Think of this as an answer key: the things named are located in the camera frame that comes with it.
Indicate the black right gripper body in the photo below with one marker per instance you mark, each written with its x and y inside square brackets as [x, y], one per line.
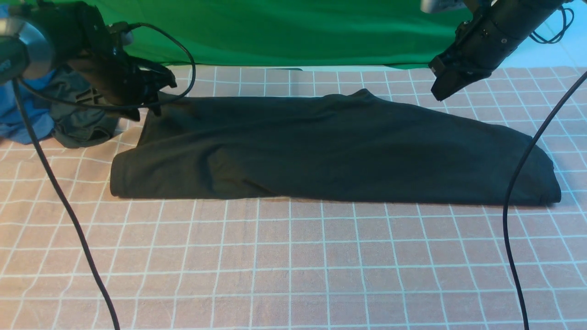
[473, 56]

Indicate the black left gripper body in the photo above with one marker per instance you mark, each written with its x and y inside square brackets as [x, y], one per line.
[130, 83]

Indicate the dark gray long-sleeve shirt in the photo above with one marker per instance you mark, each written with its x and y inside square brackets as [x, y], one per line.
[354, 147]

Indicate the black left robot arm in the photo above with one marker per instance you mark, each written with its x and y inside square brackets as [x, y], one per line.
[37, 39]

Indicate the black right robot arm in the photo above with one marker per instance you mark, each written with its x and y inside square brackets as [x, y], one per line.
[516, 19]

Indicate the dark gray crumpled garment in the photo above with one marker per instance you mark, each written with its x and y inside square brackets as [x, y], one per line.
[75, 127]

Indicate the blue crumpled garment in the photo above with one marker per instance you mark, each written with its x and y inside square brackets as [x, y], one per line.
[11, 123]

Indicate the green backdrop cloth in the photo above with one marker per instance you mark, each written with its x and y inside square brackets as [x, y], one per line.
[296, 32]

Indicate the pink grid-pattern tablecloth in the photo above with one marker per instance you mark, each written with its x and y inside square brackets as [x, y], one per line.
[299, 265]

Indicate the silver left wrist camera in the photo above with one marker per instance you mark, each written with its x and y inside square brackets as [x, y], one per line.
[121, 32]

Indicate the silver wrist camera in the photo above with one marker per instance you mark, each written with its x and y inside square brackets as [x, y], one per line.
[121, 32]
[437, 6]

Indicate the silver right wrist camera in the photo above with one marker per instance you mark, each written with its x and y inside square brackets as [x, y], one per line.
[437, 6]

